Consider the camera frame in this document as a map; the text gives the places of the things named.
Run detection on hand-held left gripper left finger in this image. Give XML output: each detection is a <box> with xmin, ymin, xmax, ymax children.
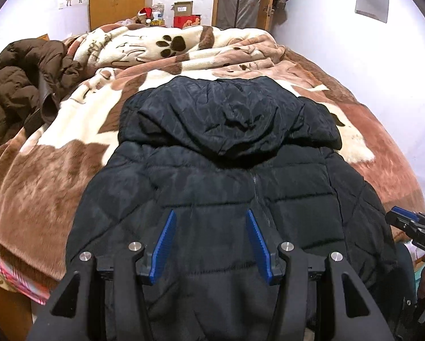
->
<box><xmin>28</xmin><ymin>209</ymin><xmax>178</xmax><ymax>341</ymax></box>

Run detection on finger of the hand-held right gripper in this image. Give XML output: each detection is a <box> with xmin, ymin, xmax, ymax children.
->
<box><xmin>392</xmin><ymin>206</ymin><xmax>425</xmax><ymax>227</ymax></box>
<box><xmin>385</xmin><ymin>212</ymin><xmax>421</xmax><ymax>237</ymax></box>

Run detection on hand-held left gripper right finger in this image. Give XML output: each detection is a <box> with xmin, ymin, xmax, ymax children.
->
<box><xmin>245</xmin><ymin>209</ymin><xmax>396</xmax><ymax>341</ymax></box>

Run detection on black hooded puffer jacket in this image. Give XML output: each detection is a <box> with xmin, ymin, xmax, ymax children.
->
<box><xmin>65</xmin><ymin>76</ymin><xmax>398</xmax><ymax>341</ymax></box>

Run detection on brown cream plush bed blanket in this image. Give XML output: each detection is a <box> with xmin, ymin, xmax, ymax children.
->
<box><xmin>0</xmin><ymin>60</ymin><xmax>425</xmax><ymax>285</ymax></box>

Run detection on pink plaid bed sheet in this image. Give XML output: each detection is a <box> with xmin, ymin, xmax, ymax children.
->
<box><xmin>0</xmin><ymin>236</ymin><xmax>55</xmax><ymax>306</ymax></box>

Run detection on paw print plush blanket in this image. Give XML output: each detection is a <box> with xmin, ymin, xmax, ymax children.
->
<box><xmin>68</xmin><ymin>25</ymin><xmax>330</xmax><ymax>91</ymax></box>

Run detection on brown puffer jacket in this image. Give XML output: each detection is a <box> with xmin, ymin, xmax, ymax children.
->
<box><xmin>0</xmin><ymin>39</ymin><xmax>88</xmax><ymax>150</ymax></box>

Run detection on red box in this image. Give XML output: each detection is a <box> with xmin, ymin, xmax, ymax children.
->
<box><xmin>173</xmin><ymin>14</ymin><xmax>202</xmax><ymax>29</ymax></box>

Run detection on plush toy with santa hat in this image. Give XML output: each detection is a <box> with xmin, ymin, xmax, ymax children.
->
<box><xmin>136</xmin><ymin>7</ymin><xmax>154</xmax><ymax>25</ymax></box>

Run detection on clear plastic jar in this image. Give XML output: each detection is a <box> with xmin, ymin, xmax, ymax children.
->
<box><xmin>152</xmin><ymin>3</ymin><xmax>166</xmax><ymax>25</ymax></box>

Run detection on open cardboard box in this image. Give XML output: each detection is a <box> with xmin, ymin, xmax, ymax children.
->
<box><xmin>172</xmin><ymin>2</ymin><xmax>193</xmax><ymax>18</ymax></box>

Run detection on wooden framed door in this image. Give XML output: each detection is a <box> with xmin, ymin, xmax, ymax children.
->
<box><xmin>212</xmin><ymin>0</ymin><xmax>274</xmax><ymax>31</ymax></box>

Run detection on wooden wardrobe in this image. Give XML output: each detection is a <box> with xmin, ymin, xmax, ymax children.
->
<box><xmin>88</xmin><ymin>0</ymin><xmax>147</xmax><ymax>31</ymax></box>

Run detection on wooden bed frame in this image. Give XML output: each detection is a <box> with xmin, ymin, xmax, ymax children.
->
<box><xmin>0</xmin><ymin>273</ymin><xmax>33</xmax><ymax>341</ymax></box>

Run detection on grey square wall panel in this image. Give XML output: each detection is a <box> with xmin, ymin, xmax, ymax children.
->
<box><xmin>355</xmin><ymin>0</ymin><xmax>390</xmax><ymax>24</ymax></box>

